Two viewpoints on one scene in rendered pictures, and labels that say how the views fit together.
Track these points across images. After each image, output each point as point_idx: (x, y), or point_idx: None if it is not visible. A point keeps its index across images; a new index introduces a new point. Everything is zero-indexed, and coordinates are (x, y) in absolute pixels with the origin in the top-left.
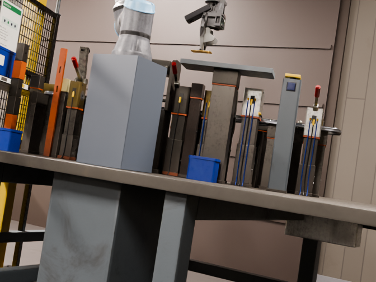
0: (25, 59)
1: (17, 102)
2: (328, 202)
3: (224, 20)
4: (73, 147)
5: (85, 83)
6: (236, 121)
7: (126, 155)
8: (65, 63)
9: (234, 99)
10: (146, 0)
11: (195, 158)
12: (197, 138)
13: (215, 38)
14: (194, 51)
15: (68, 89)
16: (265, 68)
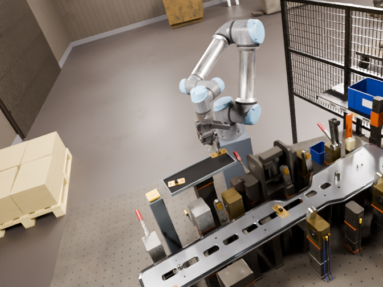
0: (376, 111)
1: (371, 141)
2: (123, 209)
3: (200, 138)
4: (328, 186)
5: (330, 147)
6: (249, 250)
7: (221, 173)
8: (347, 126)
9: (196, 192)
10: (215, 102)
11: None
12: None
13: (210, 148)
14: (222, 150)
15: (347, 148)
16: (166, 177)
